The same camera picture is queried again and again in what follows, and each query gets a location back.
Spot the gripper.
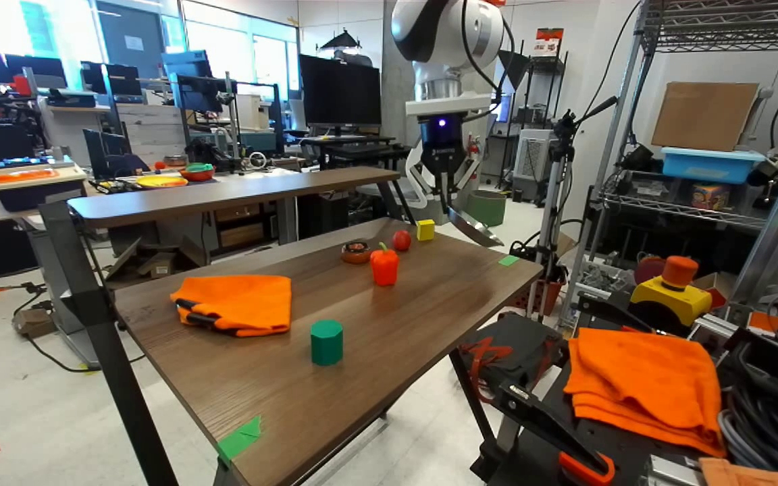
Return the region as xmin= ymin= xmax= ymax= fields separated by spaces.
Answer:
xmin=419 ymin=115 xmax=469 ymax=212

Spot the silver metal pan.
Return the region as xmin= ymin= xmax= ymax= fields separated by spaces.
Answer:
xmin=446 ymin=205 xmax=504 ymax=248

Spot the green bin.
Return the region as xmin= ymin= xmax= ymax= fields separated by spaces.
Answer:
xmin=464 ymin=189 xmax=507 ymax=228

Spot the orange bell pepper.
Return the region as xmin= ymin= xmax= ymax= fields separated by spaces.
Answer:
xmin=369 ymin=242 xmax=400 ymax=287

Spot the small brown bowl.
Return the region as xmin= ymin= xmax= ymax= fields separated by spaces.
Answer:
xmin=340 ymin=240 xmax=372 ymax=265

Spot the black shelf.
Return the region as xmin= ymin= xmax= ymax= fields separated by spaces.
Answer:
xmin=505 ymin=50 xmax=570 ymax=198

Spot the large black monitor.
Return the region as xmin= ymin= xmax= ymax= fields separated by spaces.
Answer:
xmin=298 ymin=53 xmax=383 ymax=136

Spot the orange poster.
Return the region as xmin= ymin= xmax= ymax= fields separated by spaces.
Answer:
xmin=534 ymin=27 xmax=565 ymax=57

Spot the black lamp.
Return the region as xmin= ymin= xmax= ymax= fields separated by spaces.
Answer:
xmin=317 ymin=28 xmax=363 ymax=57

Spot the green cylinder block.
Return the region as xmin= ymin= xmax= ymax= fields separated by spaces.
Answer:
xmin=310 ymin=319 xmax=344 ymax=367

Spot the brown desk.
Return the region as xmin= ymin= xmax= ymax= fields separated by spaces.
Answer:
xmin=38 ymin=166 xmax=402 ymax=486

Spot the window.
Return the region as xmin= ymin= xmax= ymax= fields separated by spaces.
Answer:
xmin=182 ymin=0 xmax=300 ymax=102

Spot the red bowl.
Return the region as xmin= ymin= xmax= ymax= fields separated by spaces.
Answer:
xmin=179 ymin=162 xmax=217 ymax=183

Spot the yellow emergency stop button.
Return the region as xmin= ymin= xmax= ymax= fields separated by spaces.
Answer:
xmin=629 ymin=254 xmax=713 ymax=328

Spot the small colourful box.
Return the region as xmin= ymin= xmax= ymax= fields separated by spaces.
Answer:
xmin=690 ymin=183 xmax=731 ymax=212

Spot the black clamp with orange grip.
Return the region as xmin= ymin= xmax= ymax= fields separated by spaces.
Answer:
xmin=489 ymin=380 xmax=617 ymax=486

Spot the blue plastic bin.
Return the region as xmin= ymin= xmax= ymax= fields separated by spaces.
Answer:
xmin=660 ymin=146 xmax=767 ymax=186

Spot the cardboard sheet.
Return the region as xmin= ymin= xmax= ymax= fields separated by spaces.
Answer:
xmin=650 ymin=81 xmax=760 ymax=153

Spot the large orange cloth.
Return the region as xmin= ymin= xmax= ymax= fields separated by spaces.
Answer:
xmin=563 ymin=327 xmax=728 ymax=459

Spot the yellow plate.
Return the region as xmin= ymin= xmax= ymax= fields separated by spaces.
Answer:
xmin=134 ymin=175 xmax=189 ymax=190

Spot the heap of cardboard boxes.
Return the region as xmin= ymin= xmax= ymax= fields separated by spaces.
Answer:
xmin=104 ymin=235 xmax=209 ymax=282

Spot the large green tape piece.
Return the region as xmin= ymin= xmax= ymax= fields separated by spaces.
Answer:
xmin=216 ymin=414 xmax=263 ymax=464

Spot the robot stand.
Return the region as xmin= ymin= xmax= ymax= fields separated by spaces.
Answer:
xmin=450 ymin=297 xmax=778 ymax=486

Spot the orange tray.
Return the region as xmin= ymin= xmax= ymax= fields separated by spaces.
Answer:
xmin=0 ymin=168 xmax=60 ymax=186

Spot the row of monitors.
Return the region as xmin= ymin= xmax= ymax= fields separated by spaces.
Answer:
xmin=0 ymin=46 xmax=144 ymax=99

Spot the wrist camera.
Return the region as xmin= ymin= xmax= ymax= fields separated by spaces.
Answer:
xmin=405 ymin=93 xmax=493 ymax=121

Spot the black bag with orange straps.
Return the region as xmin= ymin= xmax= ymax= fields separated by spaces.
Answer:
xmin=459 ymin=313 xmax=569 ymax=406

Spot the metal wire shelf rack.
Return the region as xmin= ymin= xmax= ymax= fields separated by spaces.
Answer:
xmin=556 ymin=0 xmax=778 ymax=331

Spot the coil of grey cable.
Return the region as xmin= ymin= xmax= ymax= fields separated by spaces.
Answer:
xmin=716 ymin=385 xmax=778 ymax=475

